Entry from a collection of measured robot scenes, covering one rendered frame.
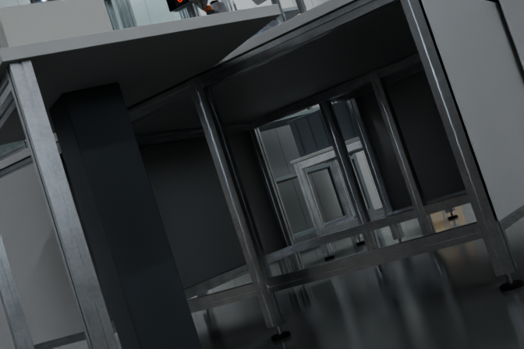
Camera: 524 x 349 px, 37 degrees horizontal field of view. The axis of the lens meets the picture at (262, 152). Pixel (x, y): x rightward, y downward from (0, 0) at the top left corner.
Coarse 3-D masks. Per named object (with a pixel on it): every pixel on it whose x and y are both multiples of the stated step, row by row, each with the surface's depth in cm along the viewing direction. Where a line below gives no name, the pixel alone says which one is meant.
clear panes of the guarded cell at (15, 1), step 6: (0, 0) 363; (6, 0) 366; (12, 0) 369; (18, 0) 372; (24, 0) 375; (0, 6) 361; (6, 6) 365; (6, 144) 291; (12, 144) 289; (18, 144) 288; (0, 150) 293; (6, 150) 291
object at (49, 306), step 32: (32, 160) 280; (0, 192) 290; (32, 192) 281; (0, 224) 292; (32, 224) 283; (32, 256) 285; (32, 288) 287; (64, 288) 278; (0, 320) 298; (32, 320) 288; (64, 320) 279
